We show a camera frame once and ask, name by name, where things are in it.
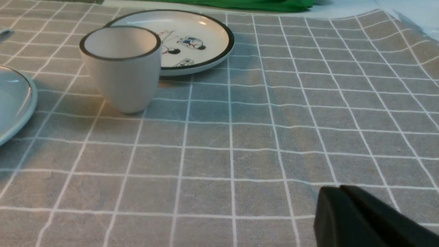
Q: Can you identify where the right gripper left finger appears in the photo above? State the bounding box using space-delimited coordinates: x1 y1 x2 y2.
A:
313 187 388 247

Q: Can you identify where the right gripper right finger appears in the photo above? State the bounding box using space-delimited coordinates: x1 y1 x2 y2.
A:
340 185 439 247

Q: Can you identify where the grey checked tablecloth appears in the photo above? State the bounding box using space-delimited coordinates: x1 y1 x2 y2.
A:
0 0 438 247

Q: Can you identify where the green backdrop cloth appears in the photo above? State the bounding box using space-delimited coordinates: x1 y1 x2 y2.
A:
153 0 314 13

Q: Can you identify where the black-rimmed illustrated plate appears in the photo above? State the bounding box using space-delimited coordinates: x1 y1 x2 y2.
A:
106 9 235 77

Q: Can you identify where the black-rimmed white cup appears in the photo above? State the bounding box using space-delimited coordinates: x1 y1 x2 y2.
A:
79 25 162 114

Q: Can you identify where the large plain white plate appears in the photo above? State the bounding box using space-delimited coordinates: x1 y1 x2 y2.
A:
0 66 38 145

